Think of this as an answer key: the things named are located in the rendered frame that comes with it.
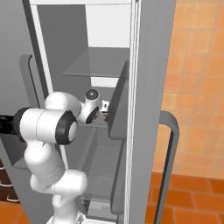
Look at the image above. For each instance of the brown food item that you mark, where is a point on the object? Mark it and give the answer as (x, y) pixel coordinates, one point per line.
(107, 117)

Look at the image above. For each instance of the grey fridge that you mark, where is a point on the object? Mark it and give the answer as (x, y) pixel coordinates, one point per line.
(67, 35)

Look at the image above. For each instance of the clear fridge drawer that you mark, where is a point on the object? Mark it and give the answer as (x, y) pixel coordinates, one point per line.
(102, 163)

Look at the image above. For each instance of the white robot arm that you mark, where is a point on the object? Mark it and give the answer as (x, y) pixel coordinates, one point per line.
(43, 125)

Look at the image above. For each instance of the dark brown cupboards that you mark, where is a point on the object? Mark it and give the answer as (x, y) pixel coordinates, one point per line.
(5, 180)

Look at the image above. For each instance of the grey door bin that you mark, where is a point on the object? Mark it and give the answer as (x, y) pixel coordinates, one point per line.
(119, 110)

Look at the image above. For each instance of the grey fridge door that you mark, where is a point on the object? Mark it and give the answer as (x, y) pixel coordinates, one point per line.
(11, 43)
(153, 58)

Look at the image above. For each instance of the glass fridge shelf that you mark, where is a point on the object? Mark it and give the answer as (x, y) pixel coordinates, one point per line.
(96, 62)

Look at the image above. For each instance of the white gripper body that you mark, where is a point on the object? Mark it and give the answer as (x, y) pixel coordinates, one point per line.
(105, 105)

